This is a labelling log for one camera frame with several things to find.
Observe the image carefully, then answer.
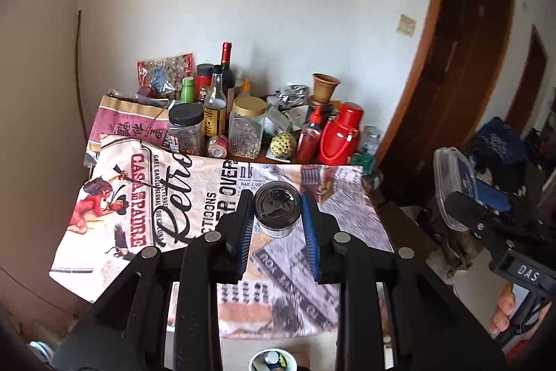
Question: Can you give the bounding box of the red jar black lid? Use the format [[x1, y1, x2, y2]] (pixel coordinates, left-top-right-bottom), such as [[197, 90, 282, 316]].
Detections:
[[195, 64, 214, 102]]

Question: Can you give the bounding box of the dark wooden door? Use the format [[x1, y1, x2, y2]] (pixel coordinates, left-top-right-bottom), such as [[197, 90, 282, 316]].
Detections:
[[506, 25, 549, 134], [376, 0, 517, 207]]

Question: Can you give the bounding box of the dark blue knitted cloth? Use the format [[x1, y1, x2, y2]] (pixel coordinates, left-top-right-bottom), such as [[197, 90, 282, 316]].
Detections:
[[475, 116, 529, 158]]

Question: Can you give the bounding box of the small red can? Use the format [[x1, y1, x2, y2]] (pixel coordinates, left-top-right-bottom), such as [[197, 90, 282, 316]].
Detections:
[[207, 135, 229, 158]]

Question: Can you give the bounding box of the custard apple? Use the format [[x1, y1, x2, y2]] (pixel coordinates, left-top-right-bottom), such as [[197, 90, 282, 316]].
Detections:
[[270, 132, 298, 159]]

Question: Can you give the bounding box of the clear box blue label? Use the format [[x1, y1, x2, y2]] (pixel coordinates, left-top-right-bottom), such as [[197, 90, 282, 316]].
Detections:
[[263, 106, 288, 137]]

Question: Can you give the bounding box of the red snack bag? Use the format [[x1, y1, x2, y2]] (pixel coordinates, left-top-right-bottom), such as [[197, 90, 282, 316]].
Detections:
[[137, 53, 195, 94]]

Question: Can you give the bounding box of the white basin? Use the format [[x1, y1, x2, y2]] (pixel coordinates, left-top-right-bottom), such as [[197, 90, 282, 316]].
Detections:
[[248, 347, 298, 371]]

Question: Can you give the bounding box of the brown clay vase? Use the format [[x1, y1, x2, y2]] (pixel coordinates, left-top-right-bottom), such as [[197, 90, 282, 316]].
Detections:
[[312, 73, 340, 105]]

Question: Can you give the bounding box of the black round jar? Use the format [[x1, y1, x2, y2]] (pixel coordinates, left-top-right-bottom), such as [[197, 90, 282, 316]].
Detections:
[[253, 181, 303, 240]]

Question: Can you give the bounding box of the thin wooden stick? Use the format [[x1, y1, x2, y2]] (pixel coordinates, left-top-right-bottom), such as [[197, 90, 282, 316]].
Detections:
[[75, 9, 88, 129]]

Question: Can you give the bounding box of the blue cup with clear lid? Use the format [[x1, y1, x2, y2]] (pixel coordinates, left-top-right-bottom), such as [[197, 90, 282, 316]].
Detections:
[[433, 146, 479, 232]]

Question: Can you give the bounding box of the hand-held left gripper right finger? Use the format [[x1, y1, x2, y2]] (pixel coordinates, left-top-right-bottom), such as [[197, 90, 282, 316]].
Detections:
[[302, 191, 509, 371]]

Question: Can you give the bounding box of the green crumpled bag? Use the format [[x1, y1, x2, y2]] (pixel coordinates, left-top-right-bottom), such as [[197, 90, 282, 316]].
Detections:
[[352, 154, 377, 176]]

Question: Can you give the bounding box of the clear glass bottle black cap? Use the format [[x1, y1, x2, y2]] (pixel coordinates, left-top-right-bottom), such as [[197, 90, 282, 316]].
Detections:
[[203, 65, 228, 137]]

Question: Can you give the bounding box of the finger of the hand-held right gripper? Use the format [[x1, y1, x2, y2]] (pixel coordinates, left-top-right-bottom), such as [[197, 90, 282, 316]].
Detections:
[[445, 191, 510, 242], [475, 175, 523, 216]]

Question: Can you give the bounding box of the person's right hand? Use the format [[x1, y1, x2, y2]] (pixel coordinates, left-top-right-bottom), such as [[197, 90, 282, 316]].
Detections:
[[489, 283, 518, 334]]

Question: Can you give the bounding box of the printed tablecloth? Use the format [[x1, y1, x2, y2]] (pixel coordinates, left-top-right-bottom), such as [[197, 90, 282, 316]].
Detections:
[[49, 134, 394, 339]]

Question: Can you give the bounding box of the gold lid plastic jar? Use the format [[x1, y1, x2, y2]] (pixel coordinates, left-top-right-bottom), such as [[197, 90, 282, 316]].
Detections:
[[228, 96, 267, 160]]

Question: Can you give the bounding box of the dark wine bottle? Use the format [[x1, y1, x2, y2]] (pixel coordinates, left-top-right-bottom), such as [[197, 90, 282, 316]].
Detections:
[[218, 42, 236, 102]]

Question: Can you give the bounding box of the silver foil bag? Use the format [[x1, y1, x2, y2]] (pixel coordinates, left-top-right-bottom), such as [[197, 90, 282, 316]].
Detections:
[[278, 84, 310, 111]]

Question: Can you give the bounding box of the black lid plastic jar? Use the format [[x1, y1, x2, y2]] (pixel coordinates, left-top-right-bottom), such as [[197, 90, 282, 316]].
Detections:
[[167, 103, 205, 156]]

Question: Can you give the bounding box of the red sauce bottle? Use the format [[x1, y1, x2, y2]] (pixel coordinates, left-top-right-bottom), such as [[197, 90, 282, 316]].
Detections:
[[296, 106, 324, 163]]

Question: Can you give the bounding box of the wall light switch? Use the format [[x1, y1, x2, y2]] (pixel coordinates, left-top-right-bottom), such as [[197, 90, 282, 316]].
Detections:
[[397, 15, 417, 36]]

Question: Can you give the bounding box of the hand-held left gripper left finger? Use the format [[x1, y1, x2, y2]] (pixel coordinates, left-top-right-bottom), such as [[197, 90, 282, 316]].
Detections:
[[52, 188, 255, 371]]

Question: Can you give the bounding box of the pink tan printed sack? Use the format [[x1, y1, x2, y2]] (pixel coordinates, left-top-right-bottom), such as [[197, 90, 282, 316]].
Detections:
[[89, 94, 174, 152]]

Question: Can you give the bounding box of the red thermos jug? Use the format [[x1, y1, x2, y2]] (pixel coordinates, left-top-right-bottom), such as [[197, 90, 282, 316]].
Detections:
[[319, 102, 362, 166]]

